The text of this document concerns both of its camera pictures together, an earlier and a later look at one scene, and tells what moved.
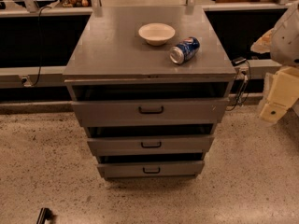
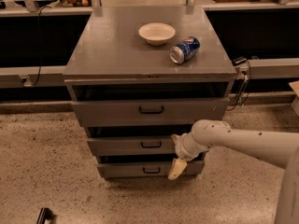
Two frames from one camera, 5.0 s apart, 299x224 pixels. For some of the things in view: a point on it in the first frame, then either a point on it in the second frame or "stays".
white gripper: x=287 y=44 -> x=182 y=150
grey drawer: x=109 y=146 stays
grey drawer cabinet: x=146 y=118 stays
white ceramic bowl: x=157 y=34 stays
